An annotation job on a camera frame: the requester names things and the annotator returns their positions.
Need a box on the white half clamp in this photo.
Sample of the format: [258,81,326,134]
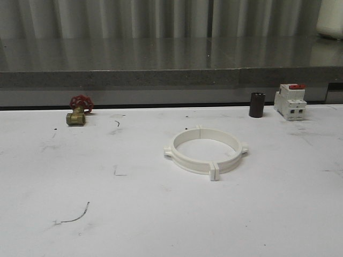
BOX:
[198,126,249,181]
[163,126,219,181]

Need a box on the dark brown cylinder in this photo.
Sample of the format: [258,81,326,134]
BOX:
[249,92,265,118]

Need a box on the brass valve red handwheel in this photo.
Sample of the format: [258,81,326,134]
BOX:
[66,95,94,126]

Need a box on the grey stone counter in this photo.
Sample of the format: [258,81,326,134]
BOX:
[1,36,342,109]

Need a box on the white container on counter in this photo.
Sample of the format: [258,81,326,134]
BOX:
[316,0,342,40]

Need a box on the white circuit breaker red switch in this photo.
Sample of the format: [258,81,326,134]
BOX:
[274,84,307,121]

